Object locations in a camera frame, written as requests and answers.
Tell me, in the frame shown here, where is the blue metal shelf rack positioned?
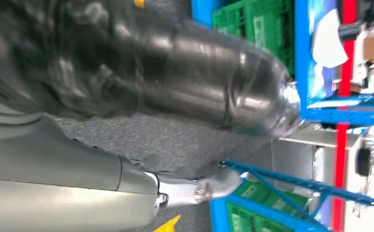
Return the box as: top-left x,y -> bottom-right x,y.
191,0 -> 374,127
209,159 -> 374,232

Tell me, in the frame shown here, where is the white curved plastic part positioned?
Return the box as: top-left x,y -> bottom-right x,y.
312,9 -> 349,69

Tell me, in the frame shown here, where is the yellow floor tape square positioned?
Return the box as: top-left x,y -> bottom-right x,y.
152,214 -> 181,232

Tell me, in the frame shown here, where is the green plastic crate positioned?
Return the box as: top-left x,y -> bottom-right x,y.
225,202 -> 295,232
249,0 -> 296,76
235,178 -> 313,218
211,4 -> 252,41

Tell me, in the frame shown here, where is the red barrier belt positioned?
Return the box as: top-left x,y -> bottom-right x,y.
331,0 -> 357,232

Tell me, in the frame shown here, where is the dark chrome barrier post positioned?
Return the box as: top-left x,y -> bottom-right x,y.
338,21 -> 362,41

